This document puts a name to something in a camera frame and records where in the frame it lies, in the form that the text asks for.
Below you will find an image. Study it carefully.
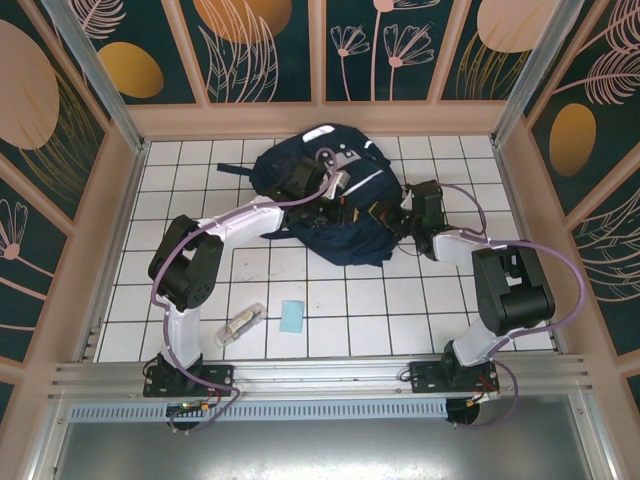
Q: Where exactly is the navy blue backpack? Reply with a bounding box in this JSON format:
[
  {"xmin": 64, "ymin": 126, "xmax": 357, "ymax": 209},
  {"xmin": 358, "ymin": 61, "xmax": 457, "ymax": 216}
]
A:
[{"xmin": 217, "ymin": 122, "xmax": 407, "ymax": 269}]

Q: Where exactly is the light blue note pad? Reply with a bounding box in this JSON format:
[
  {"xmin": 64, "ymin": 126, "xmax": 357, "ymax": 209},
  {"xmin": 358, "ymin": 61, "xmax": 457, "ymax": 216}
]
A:
[{"xmin": 278, "ymin": 299, "xmax": 306, "ymax": 334}]

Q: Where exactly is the clear plastic pen case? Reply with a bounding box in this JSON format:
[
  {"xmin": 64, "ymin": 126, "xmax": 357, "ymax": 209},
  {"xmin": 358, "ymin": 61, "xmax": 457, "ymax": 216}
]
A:
[{"xmin": 215, "ymin": 302, "xmax": 268, "ymax": 347}]

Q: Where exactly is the grey metal sheet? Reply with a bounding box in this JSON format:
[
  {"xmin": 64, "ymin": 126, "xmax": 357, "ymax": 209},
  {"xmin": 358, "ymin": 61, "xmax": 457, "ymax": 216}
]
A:
[{"xmin": 29, "ymin": 394, "xmax": 616, "ymax": 480}]

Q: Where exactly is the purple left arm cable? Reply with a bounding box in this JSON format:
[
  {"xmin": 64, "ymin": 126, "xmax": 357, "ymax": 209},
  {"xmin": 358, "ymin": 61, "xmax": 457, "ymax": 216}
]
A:
[{"xmin": 152, "ymin": 147, "xmax": 346, "ymax": 436}]

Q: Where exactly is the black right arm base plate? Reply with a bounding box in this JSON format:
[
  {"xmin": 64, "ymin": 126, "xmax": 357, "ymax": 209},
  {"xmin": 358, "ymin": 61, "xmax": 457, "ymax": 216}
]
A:
[{"xmin": 408, "ymin": 360, "xmax": 501, "ymax": 396}]

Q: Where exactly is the aluminium mounting rail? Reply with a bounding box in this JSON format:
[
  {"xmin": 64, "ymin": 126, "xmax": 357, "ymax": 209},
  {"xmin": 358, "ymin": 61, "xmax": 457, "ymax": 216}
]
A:
[{"xmin": 47, "ymin": 353, "xmax": 596, "ymax": 401}]

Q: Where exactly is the aluminium frame post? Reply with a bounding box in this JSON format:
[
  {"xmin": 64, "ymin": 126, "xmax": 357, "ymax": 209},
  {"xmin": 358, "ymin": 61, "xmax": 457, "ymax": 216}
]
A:
[
  {"xmin": 42, "ymin": 0, "xmax": 150, "ymax": 154},
  {"xmin": 492, "ymin": 0, "xmax": 584, "ymax": 146}
]

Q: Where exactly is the aluminium side rail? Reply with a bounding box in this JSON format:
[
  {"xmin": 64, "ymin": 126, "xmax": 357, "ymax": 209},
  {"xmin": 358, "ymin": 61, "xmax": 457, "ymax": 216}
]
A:
[
  {"xmin": 492, "ymin": 139, "xmax": 569, "ymax": 354},
  {"xmin": 74, "ymin": 141, "xmax": 151, "ymax": 364}
]

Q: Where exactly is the grey slotted cable duct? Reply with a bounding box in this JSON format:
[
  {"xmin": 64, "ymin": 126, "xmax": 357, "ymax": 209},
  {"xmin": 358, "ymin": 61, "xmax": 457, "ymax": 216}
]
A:
[{"xmin": 67, "ymin": 398, "xmax": 450, "ymax": 422}]

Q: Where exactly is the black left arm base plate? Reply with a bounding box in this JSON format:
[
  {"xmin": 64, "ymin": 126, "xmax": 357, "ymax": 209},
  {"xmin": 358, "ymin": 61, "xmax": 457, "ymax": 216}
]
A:
[{"xmin": 143, "ymin": 363, "xmax": 236, "ymax": 399}]

